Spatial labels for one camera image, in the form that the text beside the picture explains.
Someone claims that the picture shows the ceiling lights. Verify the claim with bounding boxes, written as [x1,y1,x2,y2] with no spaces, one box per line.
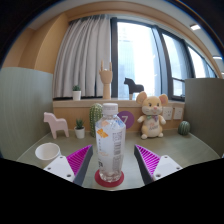
[189,23,223,61]

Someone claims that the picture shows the white wall socket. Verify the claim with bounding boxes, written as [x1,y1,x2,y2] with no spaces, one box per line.
[173,106,185,120]
[162,106,174,121]

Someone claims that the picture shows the grey desk partition panel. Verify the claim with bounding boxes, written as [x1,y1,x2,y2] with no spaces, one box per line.
[184,77,224,158]
[0,67,54,161]

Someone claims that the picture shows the round green cactus decoration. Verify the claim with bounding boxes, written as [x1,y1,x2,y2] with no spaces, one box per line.
[177,120,192,136]

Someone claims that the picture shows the beige mouse plush toy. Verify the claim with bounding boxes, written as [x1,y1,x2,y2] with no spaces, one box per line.
[135,91,170,140]

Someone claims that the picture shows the wooden hand model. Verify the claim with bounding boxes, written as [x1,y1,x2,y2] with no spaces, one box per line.
[98,60,114,100]

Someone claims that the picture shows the pink horse figurine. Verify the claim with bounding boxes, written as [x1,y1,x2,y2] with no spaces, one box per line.
[43,111,70,140]

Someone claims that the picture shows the wooden window ledge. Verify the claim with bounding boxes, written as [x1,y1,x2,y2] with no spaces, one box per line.
[52,98,186,134]

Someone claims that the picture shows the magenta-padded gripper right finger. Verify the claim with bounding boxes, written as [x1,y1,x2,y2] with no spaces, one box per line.
[133,144,184,185]

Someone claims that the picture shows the light grey curtain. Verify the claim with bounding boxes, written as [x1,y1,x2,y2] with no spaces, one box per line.
[52,14,113,100]

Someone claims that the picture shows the round purple number sign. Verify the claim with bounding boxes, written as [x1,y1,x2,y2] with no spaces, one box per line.
[117,110,136,130]

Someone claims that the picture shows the white paper cup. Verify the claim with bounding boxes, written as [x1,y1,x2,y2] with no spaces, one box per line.
[34,142,62,169]

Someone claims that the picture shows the flat round red coaster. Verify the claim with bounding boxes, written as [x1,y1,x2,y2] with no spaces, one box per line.
[94,168,125,188]

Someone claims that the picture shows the clear plastic water bottle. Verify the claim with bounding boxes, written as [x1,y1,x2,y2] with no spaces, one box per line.
[94,102,127,183]

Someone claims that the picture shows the small plant in white pot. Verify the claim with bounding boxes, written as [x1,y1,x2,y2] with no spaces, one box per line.
[73,118,86,140]
[72,85,82,101]

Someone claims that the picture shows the tall green cactus decoration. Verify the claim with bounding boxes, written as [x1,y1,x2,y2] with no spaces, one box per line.
[88,102,104,138]

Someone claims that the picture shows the black horse figurine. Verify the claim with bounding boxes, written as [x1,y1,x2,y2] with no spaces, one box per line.
[123,77,145,100]

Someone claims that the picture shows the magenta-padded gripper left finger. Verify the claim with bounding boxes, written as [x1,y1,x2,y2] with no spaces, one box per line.
[43,144,94,187]

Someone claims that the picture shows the dark-framed window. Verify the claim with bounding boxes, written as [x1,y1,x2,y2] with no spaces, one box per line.
[110,17,218,101]

